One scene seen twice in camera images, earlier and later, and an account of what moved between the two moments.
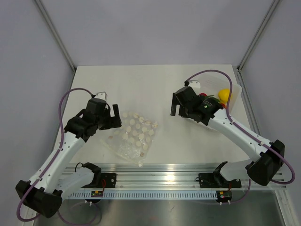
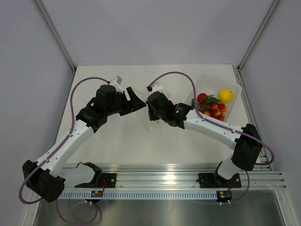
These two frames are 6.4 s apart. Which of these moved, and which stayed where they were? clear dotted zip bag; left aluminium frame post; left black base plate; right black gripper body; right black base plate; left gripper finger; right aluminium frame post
Moved: right black gripper body; left gripper finger; clear dotted zip bag
Stayed: right black base plate; left aluminium frame post; left black base plate; right aluminium frame post
